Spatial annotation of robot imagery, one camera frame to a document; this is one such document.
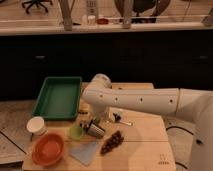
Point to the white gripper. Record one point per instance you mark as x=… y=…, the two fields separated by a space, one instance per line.
x=104 y=117

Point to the metal cup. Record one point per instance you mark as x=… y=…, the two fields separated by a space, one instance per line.
x=94 y=130

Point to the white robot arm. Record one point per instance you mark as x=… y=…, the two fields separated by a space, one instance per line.
x=195 y=106

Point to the green measuring cup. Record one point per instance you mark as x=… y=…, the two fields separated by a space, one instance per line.
x=75 y=132

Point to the metal spoon dark head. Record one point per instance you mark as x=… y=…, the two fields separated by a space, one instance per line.
x=118 y=119

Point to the yellow banana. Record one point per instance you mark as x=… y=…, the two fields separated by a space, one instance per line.
x=83 y=109

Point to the dark grape bunch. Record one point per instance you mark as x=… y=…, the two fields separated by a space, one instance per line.
x=114 y=141

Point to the blue cloth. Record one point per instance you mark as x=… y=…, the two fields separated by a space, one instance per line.
x=85 y=152

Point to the green plastic tray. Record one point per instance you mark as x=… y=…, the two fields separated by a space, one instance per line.
x=59 y=98

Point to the orange bowl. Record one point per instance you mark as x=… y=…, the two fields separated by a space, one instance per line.
x=48 y=149

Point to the white round container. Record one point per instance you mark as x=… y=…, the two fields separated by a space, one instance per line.
x=36 y=125

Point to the red object on counter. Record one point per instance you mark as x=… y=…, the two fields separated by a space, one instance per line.
x=102 y=21

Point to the office chair base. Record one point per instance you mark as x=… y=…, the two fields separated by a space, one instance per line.
x=28 y=4

